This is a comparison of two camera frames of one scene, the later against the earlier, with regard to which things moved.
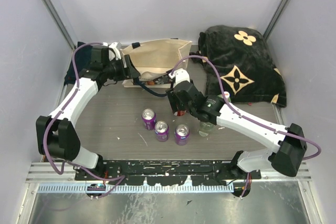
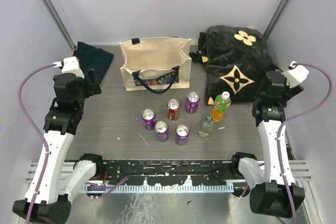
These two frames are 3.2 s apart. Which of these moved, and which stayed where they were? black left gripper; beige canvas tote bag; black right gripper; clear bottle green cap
Moved: beige canvas tote bag; black right gripper; black left gripper
Stayed: clear bottle green cap
